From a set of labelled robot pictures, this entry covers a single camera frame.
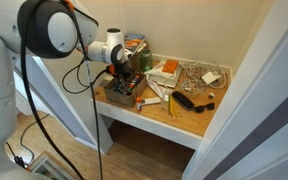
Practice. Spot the black sunglasses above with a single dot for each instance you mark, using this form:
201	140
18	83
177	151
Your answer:
199	108

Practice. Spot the colourful paperback book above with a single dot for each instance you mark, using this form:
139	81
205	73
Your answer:
134	41

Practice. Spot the brown cardboard box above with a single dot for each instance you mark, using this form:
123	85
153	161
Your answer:
122	96

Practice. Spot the yellow pencil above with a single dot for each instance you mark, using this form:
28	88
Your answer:
170	107

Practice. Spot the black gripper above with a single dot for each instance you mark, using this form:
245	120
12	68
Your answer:
122	71

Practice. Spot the white paper sheet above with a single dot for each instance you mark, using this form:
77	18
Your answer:
151	101

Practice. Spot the black glasses case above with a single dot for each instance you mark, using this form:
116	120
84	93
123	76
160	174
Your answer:
183	100

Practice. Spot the white framed panel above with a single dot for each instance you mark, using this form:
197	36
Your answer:
47	166

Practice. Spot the crumpled white paper bag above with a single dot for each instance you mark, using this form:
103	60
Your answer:
155	89

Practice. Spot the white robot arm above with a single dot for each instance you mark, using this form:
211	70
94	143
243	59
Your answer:
0	83

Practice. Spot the white power adapter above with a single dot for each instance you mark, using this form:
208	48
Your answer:
210	77

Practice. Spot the small orange box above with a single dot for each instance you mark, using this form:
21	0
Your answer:
170	66

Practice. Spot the small dark round cap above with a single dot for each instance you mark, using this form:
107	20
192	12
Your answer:
211	95

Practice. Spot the silver laptop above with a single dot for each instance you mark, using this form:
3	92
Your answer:
164	81

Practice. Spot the white wooden desk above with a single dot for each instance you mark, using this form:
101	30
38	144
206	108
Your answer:
144	121

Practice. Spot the orange white glue stick, green cap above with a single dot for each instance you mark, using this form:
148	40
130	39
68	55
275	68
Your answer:
134	82

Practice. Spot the green glass jar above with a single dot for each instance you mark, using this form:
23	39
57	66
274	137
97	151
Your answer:
146	61

